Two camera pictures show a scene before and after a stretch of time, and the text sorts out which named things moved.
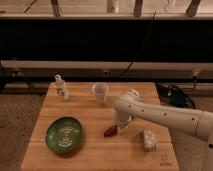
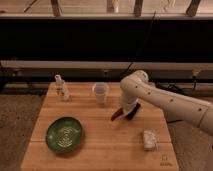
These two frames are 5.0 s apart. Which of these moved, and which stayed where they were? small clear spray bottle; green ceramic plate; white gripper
Moved: white gripper
Stayed: green ceramic plate; small clear spray bottle
